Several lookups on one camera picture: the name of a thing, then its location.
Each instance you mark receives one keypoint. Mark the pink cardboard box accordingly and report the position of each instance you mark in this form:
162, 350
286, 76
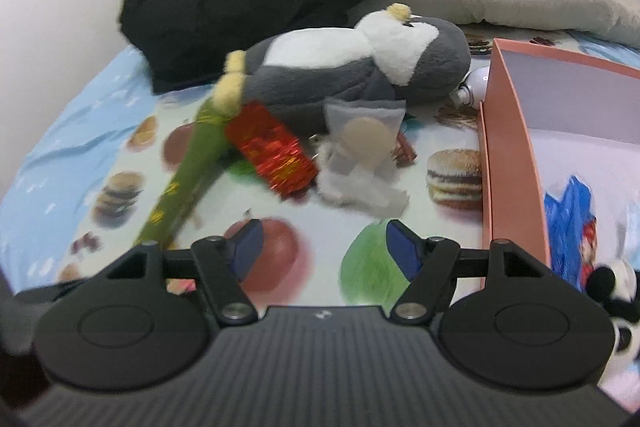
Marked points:
510, 157

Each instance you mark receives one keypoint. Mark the green plush stick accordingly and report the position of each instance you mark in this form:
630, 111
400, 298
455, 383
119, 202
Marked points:
185, 177

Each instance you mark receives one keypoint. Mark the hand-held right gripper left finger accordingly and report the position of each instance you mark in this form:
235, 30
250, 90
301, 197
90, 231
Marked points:
245, 252

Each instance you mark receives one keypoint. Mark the dark red snack packet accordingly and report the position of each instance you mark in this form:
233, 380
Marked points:
406, 149

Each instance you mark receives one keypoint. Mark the food printed sheet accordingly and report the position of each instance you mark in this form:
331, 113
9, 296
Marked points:
320, 254

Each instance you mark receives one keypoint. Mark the black white panda plush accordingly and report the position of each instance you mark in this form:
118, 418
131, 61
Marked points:
607, 282

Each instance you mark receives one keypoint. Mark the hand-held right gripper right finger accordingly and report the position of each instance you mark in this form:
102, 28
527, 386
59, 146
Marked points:
405, 249

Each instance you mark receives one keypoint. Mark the blue plastic bag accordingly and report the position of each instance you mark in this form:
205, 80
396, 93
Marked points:
565, 227

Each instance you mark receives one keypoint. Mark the grey white penguin plush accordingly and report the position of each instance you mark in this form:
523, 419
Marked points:
310, 82

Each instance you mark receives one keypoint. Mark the small white bottle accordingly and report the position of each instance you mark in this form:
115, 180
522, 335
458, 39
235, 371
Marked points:
472, 84

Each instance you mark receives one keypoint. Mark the clear bag with round pad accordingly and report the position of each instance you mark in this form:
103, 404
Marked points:
350, 193

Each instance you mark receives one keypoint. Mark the shiny red packet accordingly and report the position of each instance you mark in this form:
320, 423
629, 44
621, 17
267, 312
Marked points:
270, 152

